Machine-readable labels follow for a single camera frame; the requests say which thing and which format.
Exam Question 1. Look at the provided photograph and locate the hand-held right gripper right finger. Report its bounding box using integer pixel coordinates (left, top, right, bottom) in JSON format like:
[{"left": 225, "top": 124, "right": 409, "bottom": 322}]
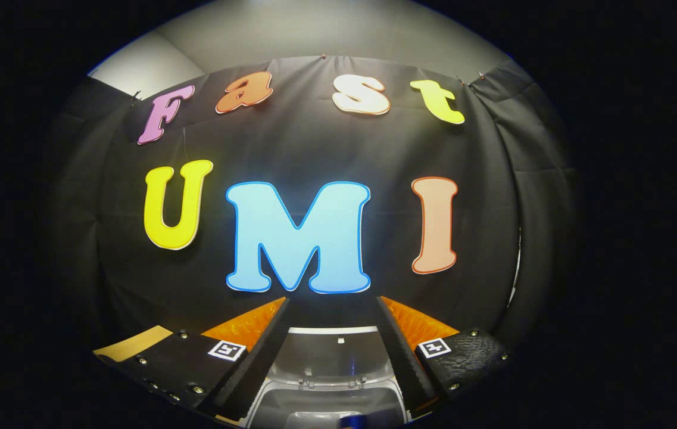
[{"left": 376, "top": 295, "right": 508, "bottom": 421}]

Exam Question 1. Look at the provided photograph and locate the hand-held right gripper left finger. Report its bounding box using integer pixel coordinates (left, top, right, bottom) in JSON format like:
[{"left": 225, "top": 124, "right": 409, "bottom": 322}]
[{"left": 93, "top": 297, "right": 291, "bottom": 424}]

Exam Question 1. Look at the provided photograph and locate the white desktop garbage bin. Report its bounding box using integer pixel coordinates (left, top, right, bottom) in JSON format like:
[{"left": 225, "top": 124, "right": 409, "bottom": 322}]
[{"left": 249, "top": 325, "right": 410, "bottom": 429}]

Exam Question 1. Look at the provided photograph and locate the black backdrop cloth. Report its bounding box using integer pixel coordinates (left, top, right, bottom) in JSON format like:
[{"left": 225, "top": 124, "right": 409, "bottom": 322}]
[{"left": 46, "top": 57, "right": 583, "bottom": 370}]

